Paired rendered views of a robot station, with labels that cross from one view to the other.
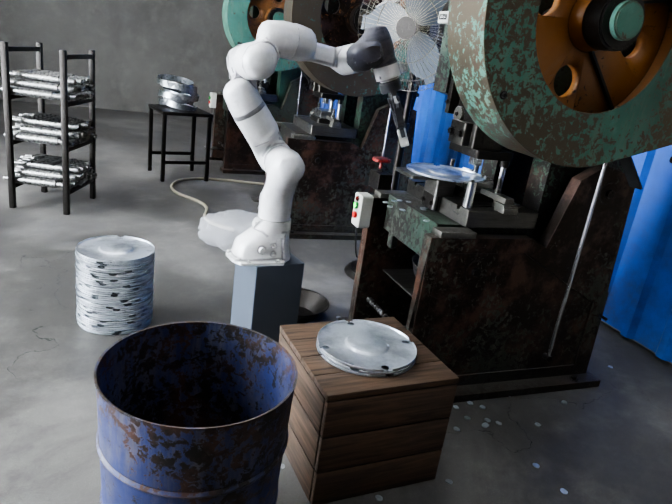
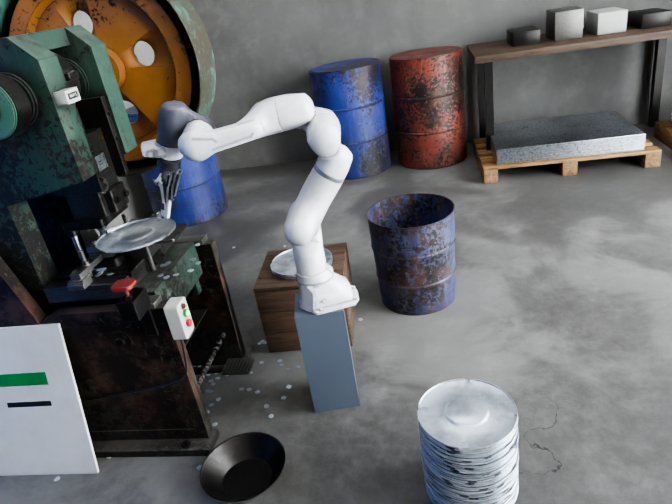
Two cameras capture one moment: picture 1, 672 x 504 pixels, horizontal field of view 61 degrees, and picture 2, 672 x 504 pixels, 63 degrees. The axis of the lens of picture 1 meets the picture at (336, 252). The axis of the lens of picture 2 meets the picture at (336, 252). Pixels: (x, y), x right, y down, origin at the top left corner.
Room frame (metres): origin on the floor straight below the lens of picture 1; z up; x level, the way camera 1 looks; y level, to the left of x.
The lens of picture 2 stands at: (3.26, 1.31, 1.51)
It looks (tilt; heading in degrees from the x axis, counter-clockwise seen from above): 26 degrees down; 215
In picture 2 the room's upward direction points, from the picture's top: 10 degrees counter-clockwise
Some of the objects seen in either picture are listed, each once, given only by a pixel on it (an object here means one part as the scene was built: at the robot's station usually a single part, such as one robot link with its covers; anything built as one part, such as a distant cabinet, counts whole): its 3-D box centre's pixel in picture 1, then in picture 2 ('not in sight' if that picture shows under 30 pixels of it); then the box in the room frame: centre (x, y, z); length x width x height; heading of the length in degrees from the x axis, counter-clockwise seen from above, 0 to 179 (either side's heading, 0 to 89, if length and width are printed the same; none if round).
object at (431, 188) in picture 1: (430, 189); (154, 249); (2.08, -0.31, 0.72); 0.25 x 0.14 x 0.14; 113
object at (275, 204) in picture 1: (281, 184); (306, 233); (1.83, 0.21, 0.71); 0.18 x 0.11 x 0.25; 27
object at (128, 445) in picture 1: (194, 457); (414, 253); (1.06, 0.25, 0.24); 0.42 x 0.42 x 0.48
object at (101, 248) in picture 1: (116, 248); (466, 411); (2.07, 0.86, 0.31); 0.29 x 0.29 x 0.01
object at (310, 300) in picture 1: (295, 307); (245, 471); (2.35, 0.15, 0.04); 0.30 x 0.30 x 0.07
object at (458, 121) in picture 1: (479, 104); (92, 171); (2.13, -0.44, 1.04); 0.17 x 0.15 x 0.30; 113
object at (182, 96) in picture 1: (178, 127); not in sight; (4.63, 1.41, 0.40); 0.45 x 0.40 x 0.79; 35
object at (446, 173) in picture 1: (445, 172); (136, 234); (2.10, -0.36, 0.78); 0.29 x 0.29 x 0.01
